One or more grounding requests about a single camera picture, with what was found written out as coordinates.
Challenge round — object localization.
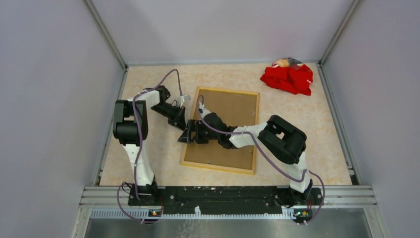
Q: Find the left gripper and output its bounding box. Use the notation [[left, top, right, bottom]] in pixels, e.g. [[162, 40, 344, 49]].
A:
[[151, 103, 187, 131]]

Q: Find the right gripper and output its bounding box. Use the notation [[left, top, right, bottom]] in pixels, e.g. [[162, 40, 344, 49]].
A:
[[178, 119, 220, 144]]

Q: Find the brown backing board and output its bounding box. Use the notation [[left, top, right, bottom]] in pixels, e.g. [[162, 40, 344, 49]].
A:
[[183, 89, 258, 171]]

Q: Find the yellow wooden picture frame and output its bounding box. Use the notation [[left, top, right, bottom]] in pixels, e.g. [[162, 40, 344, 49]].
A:
[[179, 86, 261, 176]]

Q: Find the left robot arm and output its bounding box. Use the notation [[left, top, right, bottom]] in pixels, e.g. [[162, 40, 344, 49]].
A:
[[112, 86, 191, 205]]

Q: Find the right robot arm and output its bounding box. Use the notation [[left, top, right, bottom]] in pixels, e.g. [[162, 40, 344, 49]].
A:
[[178, 113, 313, 206]]

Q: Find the red cloth doll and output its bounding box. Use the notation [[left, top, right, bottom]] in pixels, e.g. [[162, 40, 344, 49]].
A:
[[260, 58, 314, 96]]

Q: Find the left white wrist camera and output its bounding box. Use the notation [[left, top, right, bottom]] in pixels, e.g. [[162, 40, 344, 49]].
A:
[[177, 95, 191, 107]]

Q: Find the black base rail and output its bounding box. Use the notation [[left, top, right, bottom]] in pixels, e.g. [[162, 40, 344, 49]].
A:
[[128, 186, 322, 215]]

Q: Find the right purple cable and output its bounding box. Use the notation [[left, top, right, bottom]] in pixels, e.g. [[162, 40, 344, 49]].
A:
[[196, 95, 326, 225]]

